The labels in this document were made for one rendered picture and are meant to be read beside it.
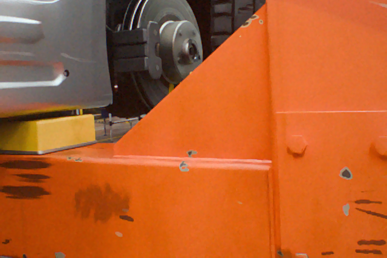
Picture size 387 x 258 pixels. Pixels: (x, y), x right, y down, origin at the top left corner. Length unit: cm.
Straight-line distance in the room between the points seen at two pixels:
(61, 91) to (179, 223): 30
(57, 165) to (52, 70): 15
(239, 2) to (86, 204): 44
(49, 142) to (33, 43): 15
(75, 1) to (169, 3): 49
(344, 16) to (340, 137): 13
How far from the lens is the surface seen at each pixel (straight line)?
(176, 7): 137
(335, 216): 59
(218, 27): 95
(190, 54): 131
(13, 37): 78
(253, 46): 63
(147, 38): 118
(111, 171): 72
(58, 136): 85
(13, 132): 85
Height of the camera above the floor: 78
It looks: 4 degrees down
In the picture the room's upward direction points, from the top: 3 degrees counter-clockwise
